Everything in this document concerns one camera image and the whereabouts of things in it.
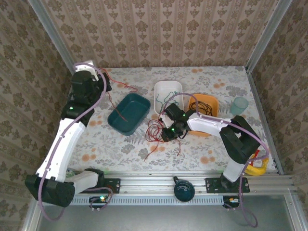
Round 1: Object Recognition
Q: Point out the thin dark red cable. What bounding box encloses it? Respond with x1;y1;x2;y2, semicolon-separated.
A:
100;67;139;122

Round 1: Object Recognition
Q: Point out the thin black cable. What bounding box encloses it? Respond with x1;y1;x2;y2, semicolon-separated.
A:
188;101;214;116

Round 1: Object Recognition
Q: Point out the thin teal cable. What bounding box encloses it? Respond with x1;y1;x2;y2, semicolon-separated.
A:
167;90;181;104

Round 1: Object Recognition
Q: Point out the dark teal plastic tray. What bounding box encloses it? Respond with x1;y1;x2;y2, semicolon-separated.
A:
107;93;152;136

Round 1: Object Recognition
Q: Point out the white plastic tray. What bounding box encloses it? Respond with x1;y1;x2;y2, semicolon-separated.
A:
154;80;183;116

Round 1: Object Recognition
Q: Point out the orange plastic tray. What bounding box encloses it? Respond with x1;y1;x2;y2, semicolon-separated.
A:
186;93;219;138

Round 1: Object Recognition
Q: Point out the dark teal mug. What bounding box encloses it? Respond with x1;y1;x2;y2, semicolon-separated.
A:
173;176;196;203

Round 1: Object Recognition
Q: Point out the translucent teal plastic cup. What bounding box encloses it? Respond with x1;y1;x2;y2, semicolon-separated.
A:
230;96;250;116

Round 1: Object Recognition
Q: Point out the red snack packet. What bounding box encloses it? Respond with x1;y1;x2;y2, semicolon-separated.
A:
249;149;261;167

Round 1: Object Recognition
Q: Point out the small black controller box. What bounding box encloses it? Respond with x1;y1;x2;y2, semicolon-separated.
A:
89;196;109;209
222;195;242;209

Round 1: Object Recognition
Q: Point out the yellow banana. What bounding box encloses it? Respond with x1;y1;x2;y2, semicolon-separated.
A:
244;155;270;177

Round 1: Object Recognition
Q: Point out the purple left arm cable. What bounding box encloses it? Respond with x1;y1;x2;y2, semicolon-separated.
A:
37;62;114;221

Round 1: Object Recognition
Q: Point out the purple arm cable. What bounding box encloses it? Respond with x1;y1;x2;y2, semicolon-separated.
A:
37;62;114;221
163;93;270;228

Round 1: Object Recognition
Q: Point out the aluminium front mounting rail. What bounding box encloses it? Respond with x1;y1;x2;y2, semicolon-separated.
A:
72;170;294;194

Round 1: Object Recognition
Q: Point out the aluminium frame post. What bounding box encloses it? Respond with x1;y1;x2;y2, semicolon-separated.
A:
26;0;79;76
244;0;294;70

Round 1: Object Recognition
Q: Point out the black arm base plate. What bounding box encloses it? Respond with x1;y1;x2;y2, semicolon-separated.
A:
205;177;250;193
81;177;121;194

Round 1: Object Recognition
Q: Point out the grey slotted cable duct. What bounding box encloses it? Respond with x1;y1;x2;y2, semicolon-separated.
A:
71;194;225;206

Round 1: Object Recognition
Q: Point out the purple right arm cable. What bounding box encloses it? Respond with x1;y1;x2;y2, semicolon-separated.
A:
163;93;270;228

